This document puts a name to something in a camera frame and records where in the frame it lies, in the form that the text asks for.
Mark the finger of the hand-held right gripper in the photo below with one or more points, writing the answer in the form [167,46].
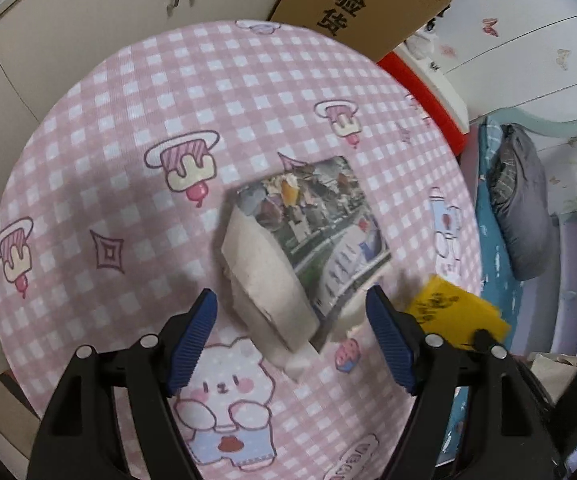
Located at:
[482,337]

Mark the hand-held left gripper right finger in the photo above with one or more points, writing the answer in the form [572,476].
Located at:
[391,337]

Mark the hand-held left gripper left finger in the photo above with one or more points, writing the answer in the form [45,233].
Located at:
[191,342]

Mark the yellow box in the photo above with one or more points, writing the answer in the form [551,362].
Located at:
[443,305]

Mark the brown paper bag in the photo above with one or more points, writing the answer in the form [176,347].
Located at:
[558,375]

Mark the teal printed bed sheet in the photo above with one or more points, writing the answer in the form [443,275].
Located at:
[493,280]

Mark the grey pillow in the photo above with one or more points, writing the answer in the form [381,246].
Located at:
[525,210]

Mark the pink checkered tablecloth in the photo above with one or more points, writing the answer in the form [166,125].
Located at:
[118,160]

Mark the flat cardboard piece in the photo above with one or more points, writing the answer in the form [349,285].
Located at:
[3,410]

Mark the mint green headboard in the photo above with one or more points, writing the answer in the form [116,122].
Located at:
[553,122]

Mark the red storage box white lid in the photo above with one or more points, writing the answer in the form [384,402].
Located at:
[421,82]

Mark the white plush toy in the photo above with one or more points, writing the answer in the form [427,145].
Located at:
[426,37]

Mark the white cabinet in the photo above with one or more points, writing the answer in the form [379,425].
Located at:
[68,35]

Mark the large brown cardboard box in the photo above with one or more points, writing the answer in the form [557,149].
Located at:
[368,5]

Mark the butterfly wall sticker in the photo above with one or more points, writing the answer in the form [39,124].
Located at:
[563,58]
[448,51]
[490,26]

